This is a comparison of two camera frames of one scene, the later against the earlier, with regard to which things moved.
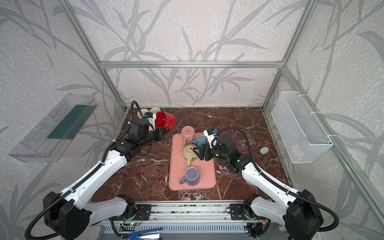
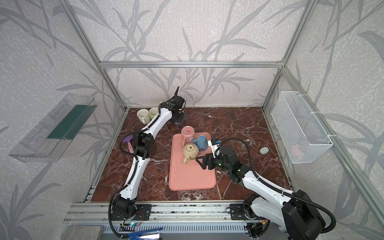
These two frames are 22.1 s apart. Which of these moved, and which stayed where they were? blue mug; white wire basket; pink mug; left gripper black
Moved: left gripper black
Stayed: blue mug; pink mug; white wire basket
